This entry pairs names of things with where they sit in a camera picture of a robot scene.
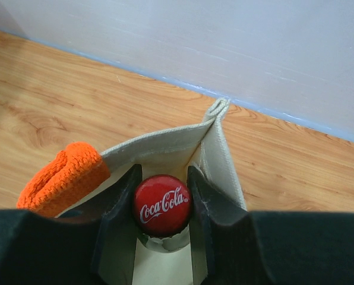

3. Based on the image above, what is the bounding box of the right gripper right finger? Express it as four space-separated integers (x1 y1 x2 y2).
187 166 354 284

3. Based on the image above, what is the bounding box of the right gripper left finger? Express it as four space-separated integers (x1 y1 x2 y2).
0 164 143 284

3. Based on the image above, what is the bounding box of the cola glass bottle red cap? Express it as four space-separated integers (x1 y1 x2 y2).
132 175 193 253

